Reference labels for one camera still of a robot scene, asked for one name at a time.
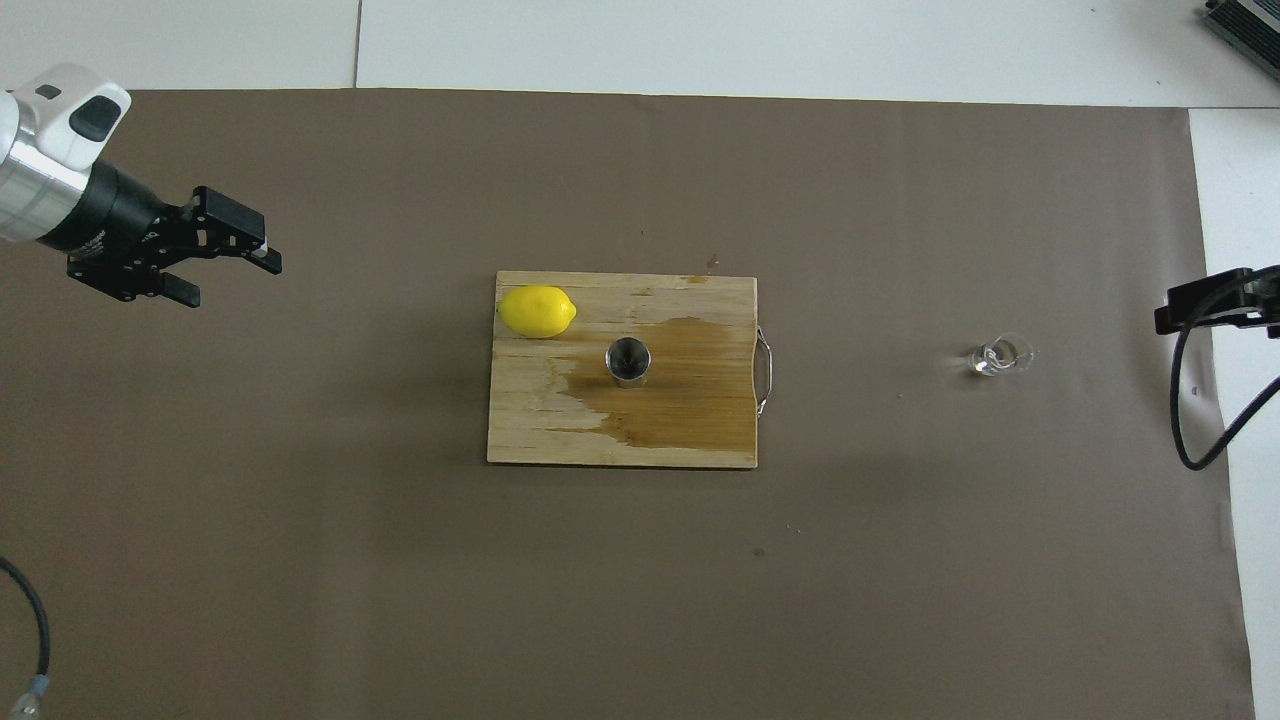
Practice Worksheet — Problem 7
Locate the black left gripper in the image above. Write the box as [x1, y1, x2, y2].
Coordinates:
[40, 160, 284, 309]

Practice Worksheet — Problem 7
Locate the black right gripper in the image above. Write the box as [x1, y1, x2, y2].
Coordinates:
[1155, 265, 1280, 339]

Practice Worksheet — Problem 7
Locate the small clear glass cup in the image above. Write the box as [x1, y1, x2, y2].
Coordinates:
[968, 333, 1036, 378]

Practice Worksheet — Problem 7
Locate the steel double jigger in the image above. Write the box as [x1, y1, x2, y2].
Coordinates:
[606, 337, 654, 389]

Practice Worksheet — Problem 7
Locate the grey metal box device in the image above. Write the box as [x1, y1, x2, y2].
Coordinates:
[1198, 0, 1280, 56]

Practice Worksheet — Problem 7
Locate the yellow lemon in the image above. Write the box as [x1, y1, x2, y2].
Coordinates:
[497, 285, 579, 339]

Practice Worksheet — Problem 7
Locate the brown paper table mat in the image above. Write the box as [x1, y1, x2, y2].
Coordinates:
[0, 88, 1256, 720]

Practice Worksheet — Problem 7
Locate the wooden cutting board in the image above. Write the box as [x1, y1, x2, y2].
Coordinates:
[487, 270, 776, 469]

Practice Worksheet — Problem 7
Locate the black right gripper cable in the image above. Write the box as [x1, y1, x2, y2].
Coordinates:
[1170, 320, 1280, 471]

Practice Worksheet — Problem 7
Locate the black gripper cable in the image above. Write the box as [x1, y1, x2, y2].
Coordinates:
[1170, 320, 1280, 471]
[0, 557, 51, 717]

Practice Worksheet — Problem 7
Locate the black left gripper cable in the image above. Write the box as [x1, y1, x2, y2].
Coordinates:
[0, 557, 51, 717]

